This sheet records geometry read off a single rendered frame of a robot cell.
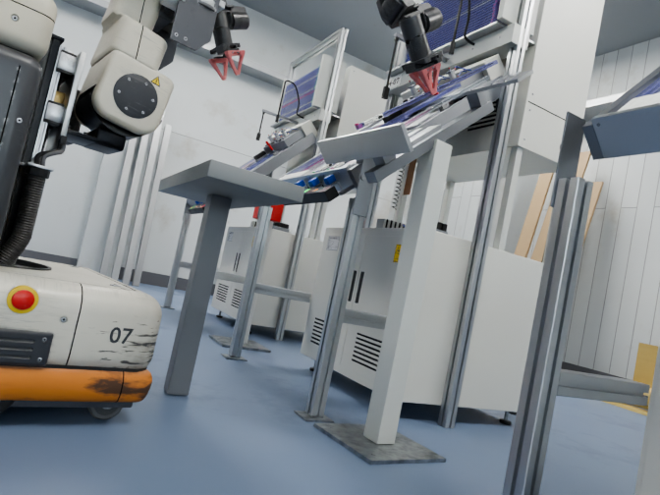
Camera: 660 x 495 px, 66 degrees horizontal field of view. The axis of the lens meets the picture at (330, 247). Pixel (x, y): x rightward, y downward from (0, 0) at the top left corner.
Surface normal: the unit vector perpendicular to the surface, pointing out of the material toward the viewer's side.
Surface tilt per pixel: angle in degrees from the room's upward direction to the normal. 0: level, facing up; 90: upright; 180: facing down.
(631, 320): 90
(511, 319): 90
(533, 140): 90
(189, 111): 90
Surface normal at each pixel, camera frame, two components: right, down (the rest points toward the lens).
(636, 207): -0.85, -0.21
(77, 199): 0.48, 0.04
